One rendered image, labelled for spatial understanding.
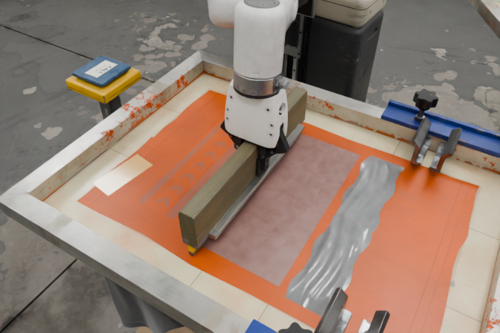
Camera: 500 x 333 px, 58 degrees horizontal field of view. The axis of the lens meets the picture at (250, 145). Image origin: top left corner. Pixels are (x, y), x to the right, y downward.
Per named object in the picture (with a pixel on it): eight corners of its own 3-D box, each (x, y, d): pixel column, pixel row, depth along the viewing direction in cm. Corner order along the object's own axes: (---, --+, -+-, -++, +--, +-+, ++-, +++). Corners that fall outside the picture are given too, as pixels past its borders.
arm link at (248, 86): (298, 67, 70) (296, 83, 71) (249, 52, 73) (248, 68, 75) (275, 88, 64) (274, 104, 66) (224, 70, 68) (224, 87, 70)
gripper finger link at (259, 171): (282, 143, 77) (279, 172, 81) (265, 137, 78) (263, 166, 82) (273, 152, 74) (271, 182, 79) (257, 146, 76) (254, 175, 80)
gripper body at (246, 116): (297, 78, 71) (290, 135, 78) (242, 61, 75) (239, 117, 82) (274, 99, 66) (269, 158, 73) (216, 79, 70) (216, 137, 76)
